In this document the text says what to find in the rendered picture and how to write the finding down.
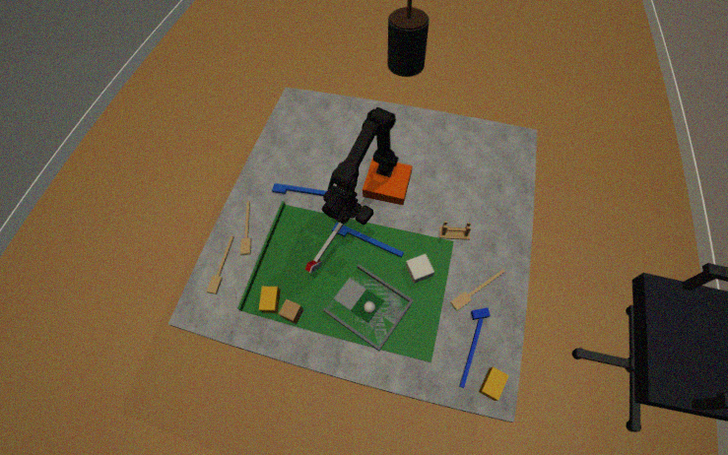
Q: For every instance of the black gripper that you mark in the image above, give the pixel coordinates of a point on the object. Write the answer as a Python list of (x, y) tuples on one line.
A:
[(362, 214)]

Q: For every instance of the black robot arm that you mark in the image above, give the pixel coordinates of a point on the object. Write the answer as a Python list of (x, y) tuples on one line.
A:
[(378, 123)]

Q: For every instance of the green flat mat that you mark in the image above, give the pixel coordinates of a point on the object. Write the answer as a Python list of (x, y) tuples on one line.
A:
[(299, 236)]

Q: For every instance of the yellow rectangular block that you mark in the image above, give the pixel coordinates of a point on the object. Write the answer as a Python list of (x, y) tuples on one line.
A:
[(493, 383), (269, 301)]

